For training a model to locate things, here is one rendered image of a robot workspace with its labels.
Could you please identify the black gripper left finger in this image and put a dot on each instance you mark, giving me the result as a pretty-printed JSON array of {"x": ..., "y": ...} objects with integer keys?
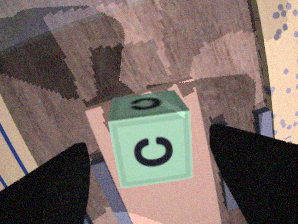
[{"x": 55, "y": 193}]

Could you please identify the pale green labelled cube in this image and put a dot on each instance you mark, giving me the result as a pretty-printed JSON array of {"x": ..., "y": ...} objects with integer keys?
[{"x": 151, "y": 139}]

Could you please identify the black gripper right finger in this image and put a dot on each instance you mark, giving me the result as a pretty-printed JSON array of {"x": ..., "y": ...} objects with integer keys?
[{"x": 260, "y": 172}]

